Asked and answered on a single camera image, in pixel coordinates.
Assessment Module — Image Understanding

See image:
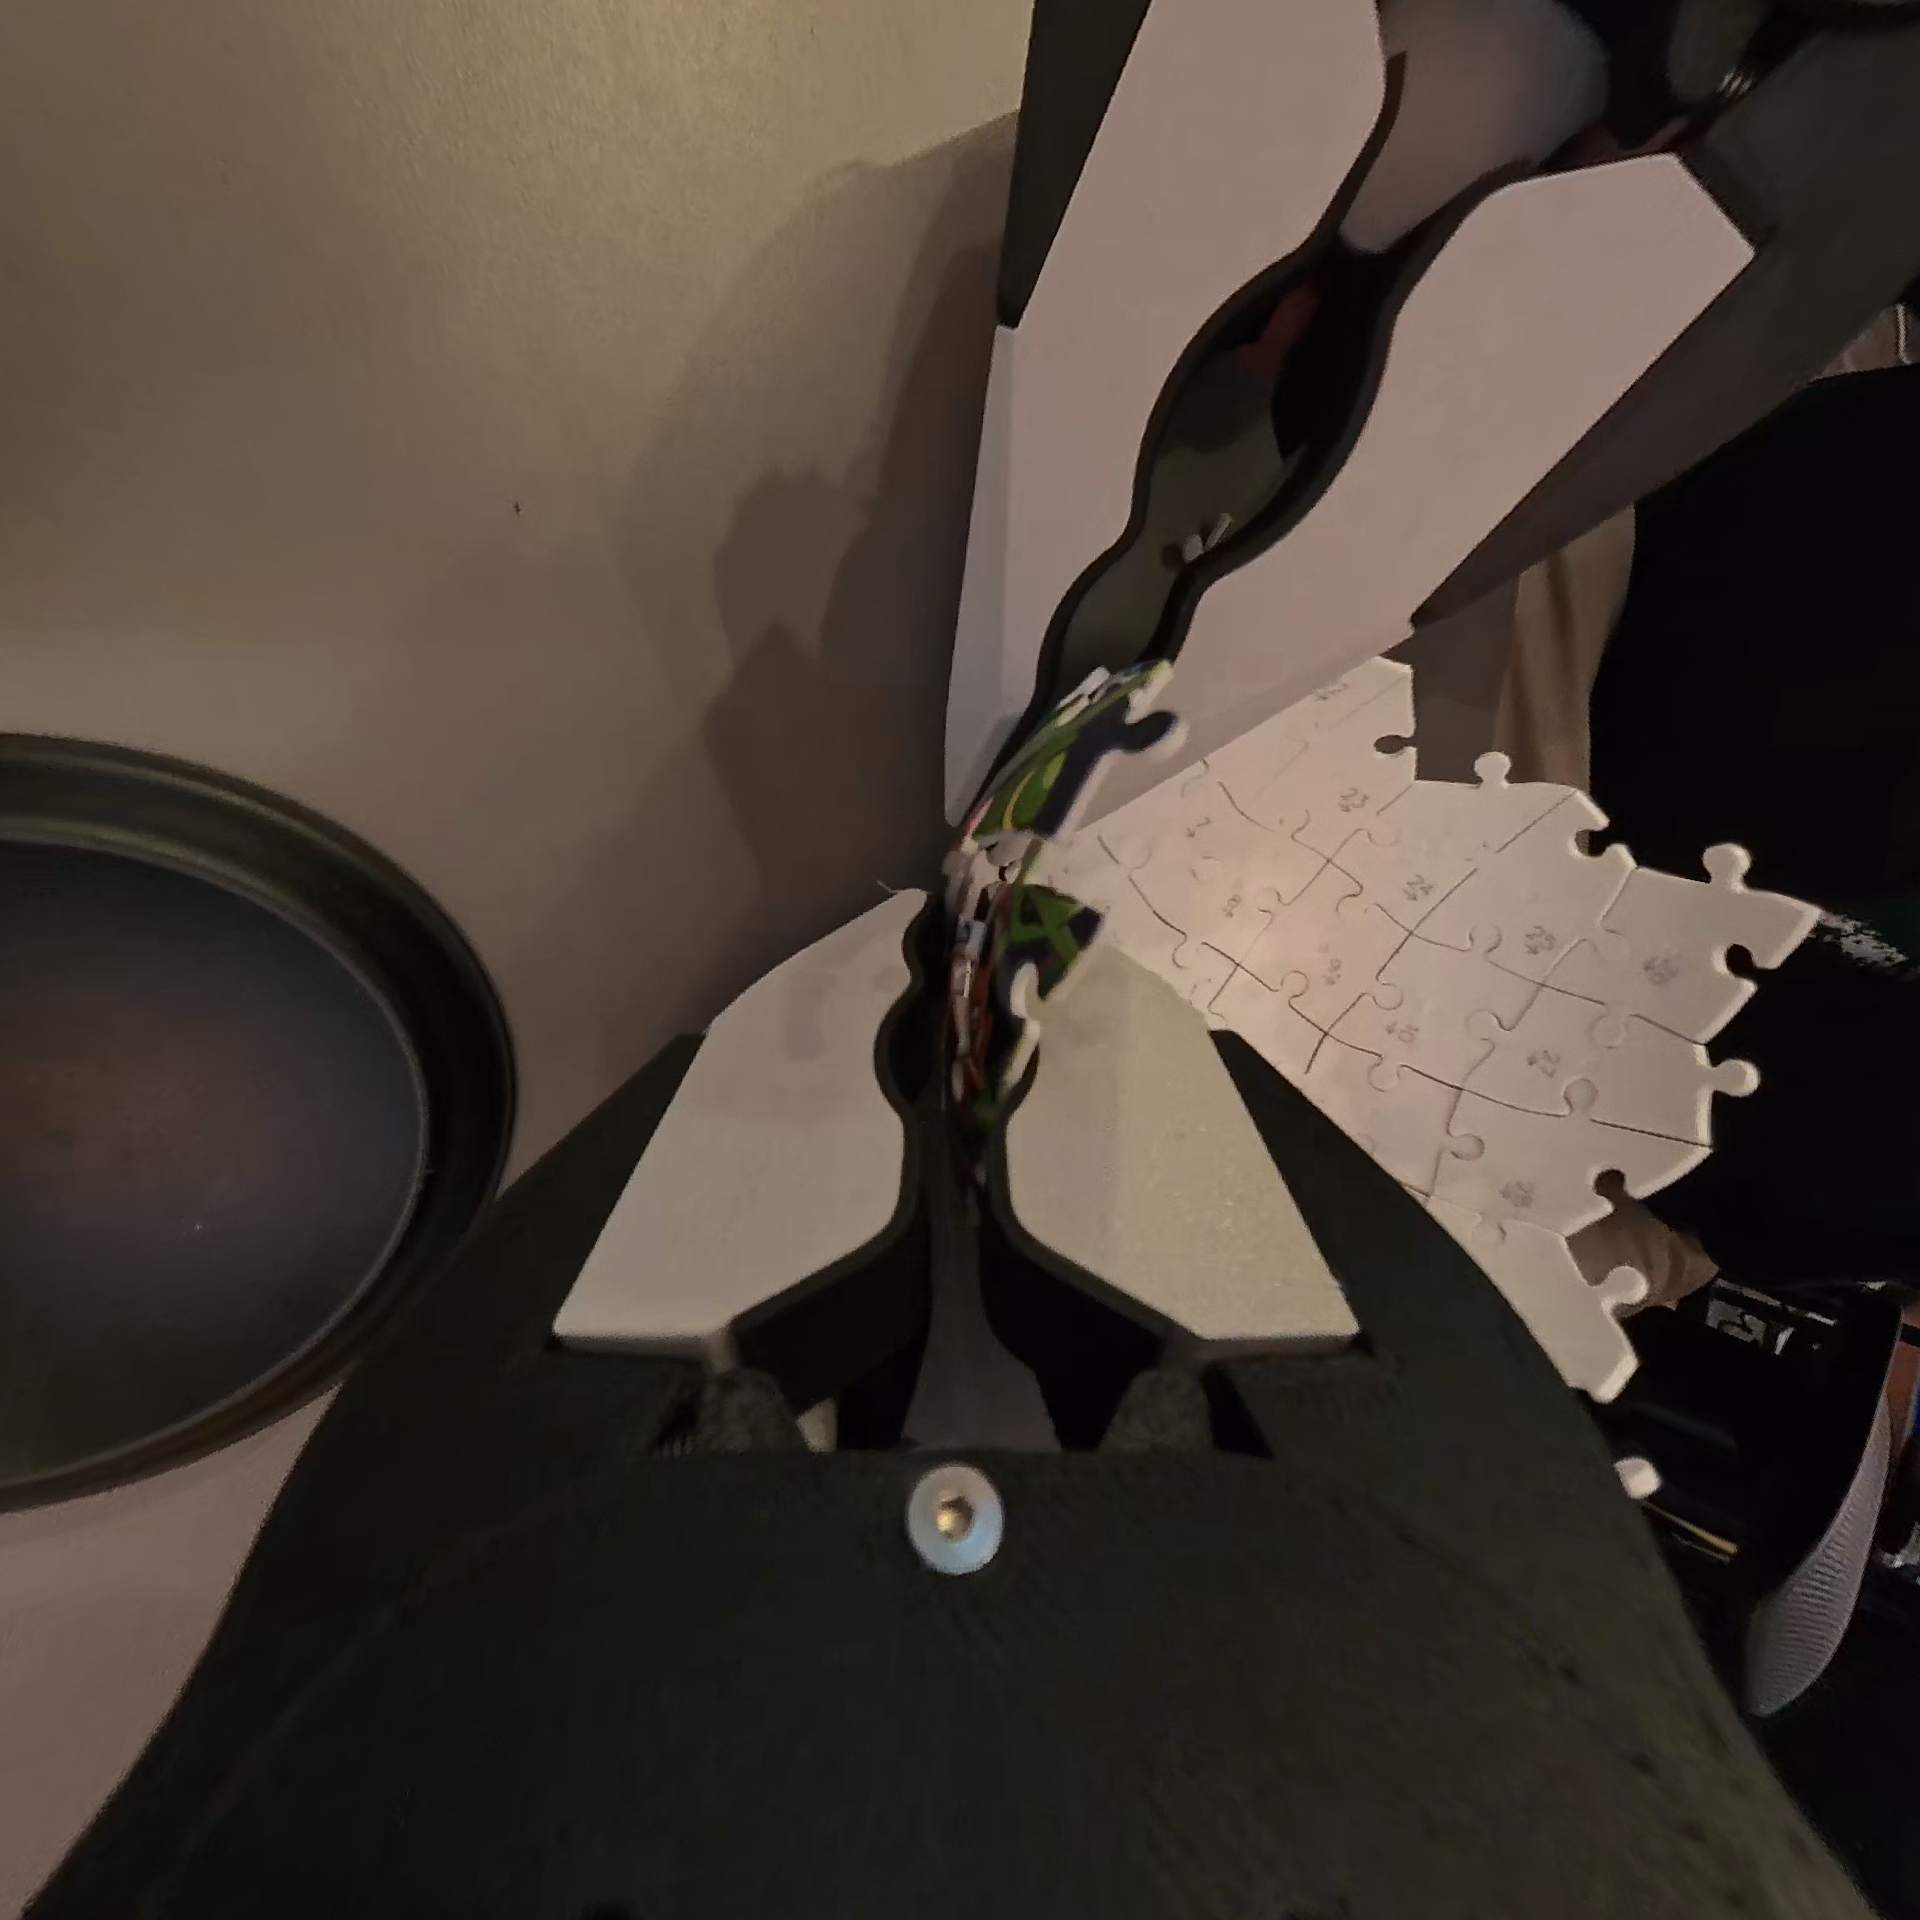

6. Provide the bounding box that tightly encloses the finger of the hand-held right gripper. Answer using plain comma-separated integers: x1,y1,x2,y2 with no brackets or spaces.
944,0,1408,823
1136,145,1760,755

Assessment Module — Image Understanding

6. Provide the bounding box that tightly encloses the black round stand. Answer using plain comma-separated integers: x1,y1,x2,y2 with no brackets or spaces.
0,736,519,1509

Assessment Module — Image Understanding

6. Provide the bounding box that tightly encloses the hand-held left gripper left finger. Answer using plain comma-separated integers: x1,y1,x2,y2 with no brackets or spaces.
552,891,935,1414

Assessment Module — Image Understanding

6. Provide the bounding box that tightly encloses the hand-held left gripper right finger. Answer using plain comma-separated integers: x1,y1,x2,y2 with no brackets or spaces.
986,958,1362,1444

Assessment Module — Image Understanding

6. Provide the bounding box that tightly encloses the colourful puzzle ball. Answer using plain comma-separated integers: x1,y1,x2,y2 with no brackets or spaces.
941,652,1824,1502

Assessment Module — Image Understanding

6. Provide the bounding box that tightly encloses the person's grey shoe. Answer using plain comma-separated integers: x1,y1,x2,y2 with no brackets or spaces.
1738,1318,1902,1719

